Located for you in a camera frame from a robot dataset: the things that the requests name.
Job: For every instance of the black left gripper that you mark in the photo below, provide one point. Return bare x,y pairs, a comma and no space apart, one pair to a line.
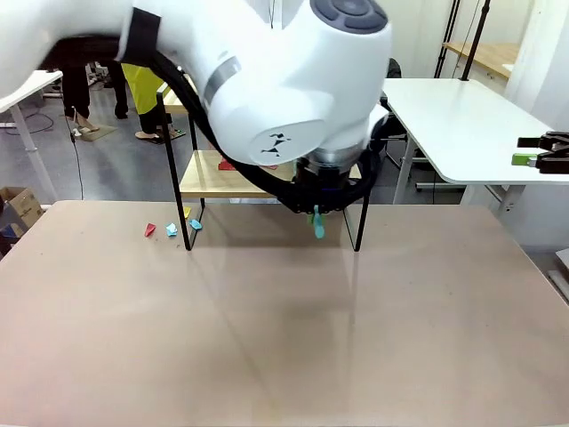
322,180

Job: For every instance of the green-tipped right gripper finger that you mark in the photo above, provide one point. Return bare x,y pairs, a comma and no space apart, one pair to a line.
526,159
529,142

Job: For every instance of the pale bluish-white paper scrap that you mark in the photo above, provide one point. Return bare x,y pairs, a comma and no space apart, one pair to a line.
172,229

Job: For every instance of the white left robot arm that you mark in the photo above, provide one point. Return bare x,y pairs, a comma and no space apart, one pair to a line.
289,89

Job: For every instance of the large white side table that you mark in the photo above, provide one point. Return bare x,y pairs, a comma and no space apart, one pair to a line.
453,124

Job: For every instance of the wooden background table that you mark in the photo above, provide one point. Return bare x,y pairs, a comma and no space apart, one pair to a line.
489,55

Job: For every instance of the red L-shaped paper scrap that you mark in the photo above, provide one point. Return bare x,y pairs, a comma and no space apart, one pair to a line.
226,165

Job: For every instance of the black straight stand pole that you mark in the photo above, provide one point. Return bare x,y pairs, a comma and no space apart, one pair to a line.
475,40

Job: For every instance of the black office chair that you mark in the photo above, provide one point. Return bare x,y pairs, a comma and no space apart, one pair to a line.
395,129

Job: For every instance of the black tripod stand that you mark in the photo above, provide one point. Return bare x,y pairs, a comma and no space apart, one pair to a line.
446,40

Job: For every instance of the person in yellow apron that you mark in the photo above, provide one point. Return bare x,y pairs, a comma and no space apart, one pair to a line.
142,93

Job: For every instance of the brown floor mat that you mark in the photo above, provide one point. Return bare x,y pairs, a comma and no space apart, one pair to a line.
100,132

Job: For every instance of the person in dark clothes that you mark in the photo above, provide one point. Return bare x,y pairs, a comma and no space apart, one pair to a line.
75,93

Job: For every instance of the brown cardboard box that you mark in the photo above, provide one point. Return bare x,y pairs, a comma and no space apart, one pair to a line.
22,204

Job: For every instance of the white standing desk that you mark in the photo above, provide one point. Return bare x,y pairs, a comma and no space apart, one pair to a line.
22,89

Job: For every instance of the grey table edge rail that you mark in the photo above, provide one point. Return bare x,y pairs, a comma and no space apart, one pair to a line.
561,276

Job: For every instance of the two-tier wooden black-frame shelf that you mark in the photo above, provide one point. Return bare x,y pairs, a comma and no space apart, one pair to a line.
200,180

